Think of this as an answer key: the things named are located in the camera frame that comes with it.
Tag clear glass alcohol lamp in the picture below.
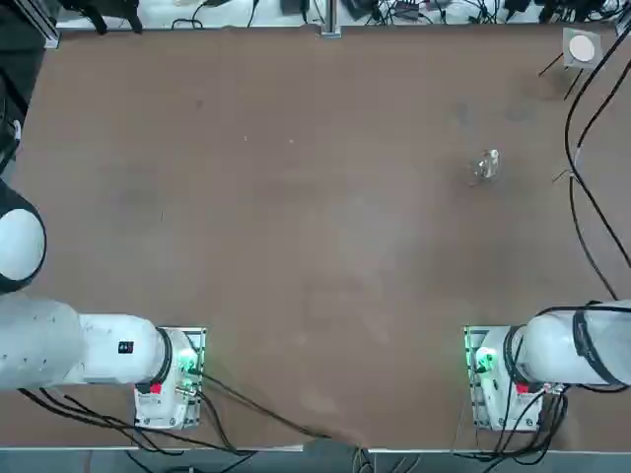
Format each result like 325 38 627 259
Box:
463 149 502 187

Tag black metal tripod stand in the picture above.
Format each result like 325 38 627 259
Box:
537 51 586 102

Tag flat power adapter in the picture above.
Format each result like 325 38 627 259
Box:
343 0 379 22

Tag black stand legs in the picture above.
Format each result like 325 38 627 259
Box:
58 0 145 35

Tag black base cable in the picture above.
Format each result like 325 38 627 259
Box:
199 372 369 447

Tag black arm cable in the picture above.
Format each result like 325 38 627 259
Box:
564 19 631 302
574 61 631 270

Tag aluminium frame profile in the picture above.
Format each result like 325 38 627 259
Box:
27 0 61 50

